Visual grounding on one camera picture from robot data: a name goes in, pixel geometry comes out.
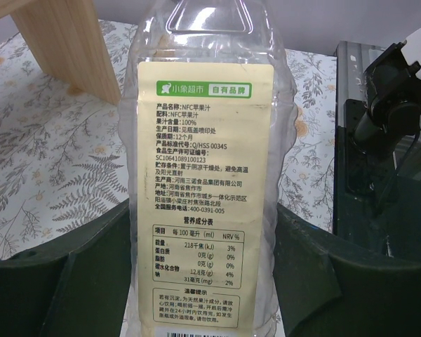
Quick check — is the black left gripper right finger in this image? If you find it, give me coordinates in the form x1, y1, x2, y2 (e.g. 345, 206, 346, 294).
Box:
274, 204, 421, 336

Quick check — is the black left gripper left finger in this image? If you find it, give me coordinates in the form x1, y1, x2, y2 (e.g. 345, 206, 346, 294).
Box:
0, 201, 131, 336

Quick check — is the clear square juice bottle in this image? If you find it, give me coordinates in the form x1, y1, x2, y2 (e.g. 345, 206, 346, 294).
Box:
119, 1, 298, 336

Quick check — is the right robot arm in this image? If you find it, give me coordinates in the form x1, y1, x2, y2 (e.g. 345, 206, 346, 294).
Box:
333, 28, 421, 263

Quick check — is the wooden shelf unit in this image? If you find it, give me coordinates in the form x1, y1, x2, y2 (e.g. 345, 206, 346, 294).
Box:
0, 0, 121, 105

